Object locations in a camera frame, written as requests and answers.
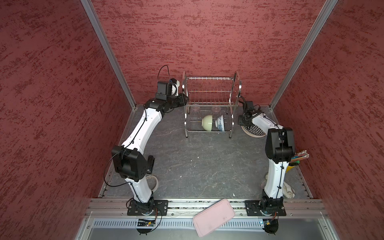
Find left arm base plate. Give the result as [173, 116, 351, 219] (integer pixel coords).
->
[127, 200, 169, 217]

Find masking tape roll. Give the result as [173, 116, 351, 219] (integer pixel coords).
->
[146, 175, 159, 193]

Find black stapler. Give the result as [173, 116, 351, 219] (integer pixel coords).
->
[147, 155, 155, 174]

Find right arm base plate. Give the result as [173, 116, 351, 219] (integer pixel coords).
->
[245, 200, 287, 217]

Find aluminium corner post left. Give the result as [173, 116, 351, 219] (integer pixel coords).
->
[81, 0, 137, 111]

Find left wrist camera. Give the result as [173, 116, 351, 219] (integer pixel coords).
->
[170, 78, 180, 96]

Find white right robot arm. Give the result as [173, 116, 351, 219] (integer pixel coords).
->
[238, 100, 296, 215]

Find pale green bowl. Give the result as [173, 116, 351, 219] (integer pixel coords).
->
[202, 115, 213, 132]

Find blue white porcelain bowl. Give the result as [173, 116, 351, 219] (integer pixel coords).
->
[215, 115, 225, 132]

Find yellow pen cup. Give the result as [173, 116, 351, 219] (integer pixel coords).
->
[286, 164, 296, 173]

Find coloured pens bundle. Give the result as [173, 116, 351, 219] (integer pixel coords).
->
[291, 150, 310, 163]

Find steel two-tier dish rack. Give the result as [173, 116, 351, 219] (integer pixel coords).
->
[182, 71, 242, 138]

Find pink tray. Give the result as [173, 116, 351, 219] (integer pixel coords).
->
[193, 199, 235, 238]

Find aluminium corner post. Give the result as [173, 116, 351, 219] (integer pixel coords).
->
[269, 0, 338, 111]
[81, 0, 137, 111]

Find aluminium front rail frame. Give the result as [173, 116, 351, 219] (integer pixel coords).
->
[76, 198, 339, 240]

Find white patterned plate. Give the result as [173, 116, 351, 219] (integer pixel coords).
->
[242, 126, 267, 138]

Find aluminium corner post right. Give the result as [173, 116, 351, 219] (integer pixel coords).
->
[269, 0, 338, 111]

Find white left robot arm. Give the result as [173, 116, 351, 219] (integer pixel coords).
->
[111, 94, 189, 204]

